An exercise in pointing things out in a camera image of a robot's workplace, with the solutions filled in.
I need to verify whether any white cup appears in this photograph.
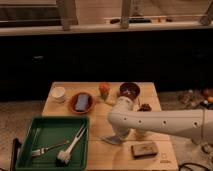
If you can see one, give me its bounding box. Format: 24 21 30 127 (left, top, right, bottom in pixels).
51 87 66 103

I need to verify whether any dark red bowl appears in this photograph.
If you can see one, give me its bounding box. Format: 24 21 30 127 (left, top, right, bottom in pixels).
119 82 140 100

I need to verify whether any orange carrot toy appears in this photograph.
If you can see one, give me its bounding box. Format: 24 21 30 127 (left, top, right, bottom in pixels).
99 82 110 100

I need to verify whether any yellow corn toy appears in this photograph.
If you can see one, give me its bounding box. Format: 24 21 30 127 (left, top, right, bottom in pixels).
105 100 116 106

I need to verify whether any orange plate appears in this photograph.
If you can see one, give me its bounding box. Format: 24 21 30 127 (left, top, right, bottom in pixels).
68 92 95 114

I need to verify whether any metal fork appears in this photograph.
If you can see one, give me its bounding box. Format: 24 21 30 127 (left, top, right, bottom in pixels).
31 140 69 157

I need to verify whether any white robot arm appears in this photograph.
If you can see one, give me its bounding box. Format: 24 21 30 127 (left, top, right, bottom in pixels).
108 96 213 144

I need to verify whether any black chair frame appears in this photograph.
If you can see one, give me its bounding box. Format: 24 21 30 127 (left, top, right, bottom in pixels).
10 138 21 171

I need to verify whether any brown pine cone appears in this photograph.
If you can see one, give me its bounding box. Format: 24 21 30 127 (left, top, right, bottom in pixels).
139 103 152 111

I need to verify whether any white dish brush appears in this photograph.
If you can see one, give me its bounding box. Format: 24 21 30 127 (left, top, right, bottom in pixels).
56 125 86 166

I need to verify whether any green plastic tray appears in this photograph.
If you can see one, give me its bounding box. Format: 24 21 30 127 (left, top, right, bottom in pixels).
15 116 89 171

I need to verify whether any blue sponge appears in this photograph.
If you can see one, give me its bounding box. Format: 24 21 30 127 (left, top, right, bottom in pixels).
75 94 89 111

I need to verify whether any blue grey towel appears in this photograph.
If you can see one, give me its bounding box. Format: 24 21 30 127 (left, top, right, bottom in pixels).
101 135 123 145

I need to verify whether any brown scrub sponge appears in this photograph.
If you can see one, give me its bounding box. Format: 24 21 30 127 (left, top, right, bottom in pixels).
131 142 158 158

